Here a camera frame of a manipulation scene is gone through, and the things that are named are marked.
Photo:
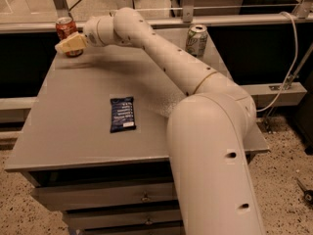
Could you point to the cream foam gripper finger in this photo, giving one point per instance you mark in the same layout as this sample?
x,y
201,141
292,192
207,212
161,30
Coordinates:
x,y
76,41

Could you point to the orange-red soda can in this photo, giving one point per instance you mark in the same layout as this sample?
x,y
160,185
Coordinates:
x,y
65,26

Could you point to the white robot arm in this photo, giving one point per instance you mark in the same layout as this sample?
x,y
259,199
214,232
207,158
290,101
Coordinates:
x,y
205,131

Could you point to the green and white soda can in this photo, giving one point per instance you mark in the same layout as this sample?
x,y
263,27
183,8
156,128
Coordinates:
x,y
196,40

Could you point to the dark blue snack packet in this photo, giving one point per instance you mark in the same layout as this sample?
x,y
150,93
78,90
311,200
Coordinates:
x,y
122,117

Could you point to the grey drawer cabinet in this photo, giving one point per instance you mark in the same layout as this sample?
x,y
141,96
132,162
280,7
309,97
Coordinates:
x,y
67,137

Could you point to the top grey drawer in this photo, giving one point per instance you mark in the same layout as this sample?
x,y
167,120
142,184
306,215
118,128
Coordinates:
x,y
100,195

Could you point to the grey drawer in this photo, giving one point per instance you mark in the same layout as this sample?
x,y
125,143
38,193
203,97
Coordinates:
x,y
169,228
145,217
100,195

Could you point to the middle grey drawer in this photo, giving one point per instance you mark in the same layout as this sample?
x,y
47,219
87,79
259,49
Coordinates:
x,y
145,217

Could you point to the bottom grey drawer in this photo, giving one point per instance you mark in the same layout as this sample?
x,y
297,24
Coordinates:
x,y
169,228

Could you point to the black caster wheel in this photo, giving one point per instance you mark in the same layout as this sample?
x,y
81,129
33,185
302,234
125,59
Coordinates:
x,y
307,194

